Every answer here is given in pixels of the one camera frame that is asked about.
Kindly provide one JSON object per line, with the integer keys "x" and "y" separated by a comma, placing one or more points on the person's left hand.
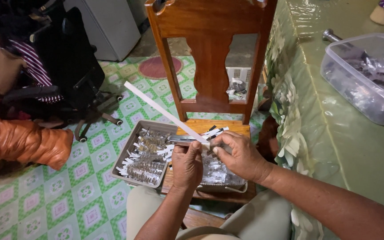
{"x": 187, "y": 166}

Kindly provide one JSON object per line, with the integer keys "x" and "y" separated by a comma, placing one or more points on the person's right hand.
{"x": 242, "y": 156}

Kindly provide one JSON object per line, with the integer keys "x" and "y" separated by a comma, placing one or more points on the small clear packet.
{"x": 209, "y": 146}

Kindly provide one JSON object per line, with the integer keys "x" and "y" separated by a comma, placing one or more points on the long white paper strip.
{"x": 165, "y": 113}

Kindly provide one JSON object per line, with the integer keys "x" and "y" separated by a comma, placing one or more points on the metal stapler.
{"x": 180, "y": 140}

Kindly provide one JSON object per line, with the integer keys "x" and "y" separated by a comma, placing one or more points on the heap of clear filled bags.
{"x": 218, "y": 173}

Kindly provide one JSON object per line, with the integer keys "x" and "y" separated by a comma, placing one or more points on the rows of brown filled packets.
{"x": 145, "y": 170}

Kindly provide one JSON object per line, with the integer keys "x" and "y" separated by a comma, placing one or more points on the grey plastic tray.
{"x": 145, "y": 125}

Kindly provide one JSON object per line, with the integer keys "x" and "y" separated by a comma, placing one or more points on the person's beige trousers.
{"x": 262, "y": 216}

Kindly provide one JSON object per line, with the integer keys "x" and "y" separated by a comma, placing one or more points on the white plastic basket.
{"x": 240, "y": 72}

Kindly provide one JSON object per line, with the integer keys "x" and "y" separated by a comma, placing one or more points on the brown wooden chair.
{"x": 210, "y": 66}

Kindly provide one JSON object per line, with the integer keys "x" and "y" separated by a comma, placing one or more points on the red round mat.
{"x": 160, "y": 67}

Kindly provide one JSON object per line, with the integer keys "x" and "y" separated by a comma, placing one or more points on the green floral plastic tablecloth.
{"x": 345, "y": 156}

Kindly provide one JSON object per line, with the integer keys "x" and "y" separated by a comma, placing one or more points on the clear plastic container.
{"x": 362, "y": 100}

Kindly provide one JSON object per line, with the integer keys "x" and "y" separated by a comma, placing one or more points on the metal pestle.
{"x": 330, "y": 35}

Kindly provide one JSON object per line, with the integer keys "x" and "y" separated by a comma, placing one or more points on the dark packets in container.
{"x": 378, "y": 75}

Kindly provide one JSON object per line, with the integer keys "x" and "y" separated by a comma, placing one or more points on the white cabinet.
{"x": 108, "y": 26}

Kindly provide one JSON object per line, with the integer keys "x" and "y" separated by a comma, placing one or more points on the black office chair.
{"x": 65, "y": 60}

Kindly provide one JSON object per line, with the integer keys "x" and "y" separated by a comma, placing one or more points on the orange plastic bag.
{"x": 22, "y": 140}

